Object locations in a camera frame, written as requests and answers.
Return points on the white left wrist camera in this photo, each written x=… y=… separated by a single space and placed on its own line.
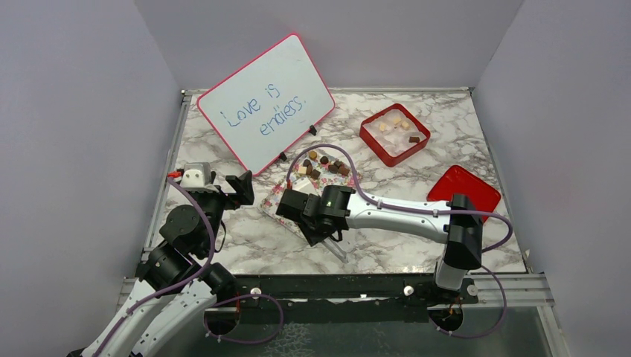
x=197 y=176

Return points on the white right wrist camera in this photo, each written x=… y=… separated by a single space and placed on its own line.
x=304 y=185

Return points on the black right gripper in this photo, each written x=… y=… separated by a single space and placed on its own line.
x=312 y=237

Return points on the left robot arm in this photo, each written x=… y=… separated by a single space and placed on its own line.
x=179 y=278

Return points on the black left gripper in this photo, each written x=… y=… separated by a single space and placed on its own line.
x=243 y=188

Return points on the red box lid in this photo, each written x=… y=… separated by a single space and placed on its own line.
x=457 y=180

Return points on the white board pink frame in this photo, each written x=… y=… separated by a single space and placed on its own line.
x=262 y=109

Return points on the floral rectangular tray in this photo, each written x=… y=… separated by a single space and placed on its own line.
x=271 y=200

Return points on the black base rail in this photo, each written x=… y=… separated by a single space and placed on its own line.
x=313 y=299

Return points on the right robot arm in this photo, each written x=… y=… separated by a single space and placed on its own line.
x=455 y=224

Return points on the red chocolate box base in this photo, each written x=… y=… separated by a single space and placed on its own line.
x=392 y=147

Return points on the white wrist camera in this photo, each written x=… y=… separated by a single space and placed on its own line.
x=197 y=176
x=304 y=185

